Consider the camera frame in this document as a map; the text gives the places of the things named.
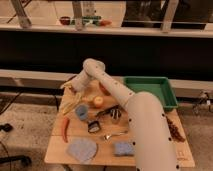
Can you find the red chili pepper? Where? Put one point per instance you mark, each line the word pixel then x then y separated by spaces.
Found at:
pixel 64 127

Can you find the blue grey cloth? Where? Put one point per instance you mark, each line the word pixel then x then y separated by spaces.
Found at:
pixel 82 149

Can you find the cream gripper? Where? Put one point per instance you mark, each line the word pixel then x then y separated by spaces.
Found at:
pixel 68 85

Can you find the yellow apple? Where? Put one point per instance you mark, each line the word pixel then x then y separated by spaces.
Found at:
pixel 98 101

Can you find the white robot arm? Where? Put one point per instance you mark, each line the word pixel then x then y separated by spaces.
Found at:
pixel 154 149

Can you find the red bowl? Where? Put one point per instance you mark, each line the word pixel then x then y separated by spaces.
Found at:
pixel 102 88

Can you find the yellow banana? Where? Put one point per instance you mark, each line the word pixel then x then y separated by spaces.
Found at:
pixel 69 102

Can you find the blue sponge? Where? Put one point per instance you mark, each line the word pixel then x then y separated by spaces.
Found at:
pixel 123 149

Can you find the silver fork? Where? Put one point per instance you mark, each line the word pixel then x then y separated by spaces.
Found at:
pixel 108 136

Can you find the wooden table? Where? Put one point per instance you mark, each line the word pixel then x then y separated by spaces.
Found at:
pixel 57 148

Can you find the green plastic tray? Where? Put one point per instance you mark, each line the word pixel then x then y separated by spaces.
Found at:
pixel 159 86

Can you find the blue cup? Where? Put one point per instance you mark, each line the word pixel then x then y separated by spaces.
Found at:
pixel 82 112

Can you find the small metal cup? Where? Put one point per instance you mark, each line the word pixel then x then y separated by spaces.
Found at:
pixel 115 116

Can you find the dark red grapes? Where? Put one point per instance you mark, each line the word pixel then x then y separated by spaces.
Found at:
pixel 174 131

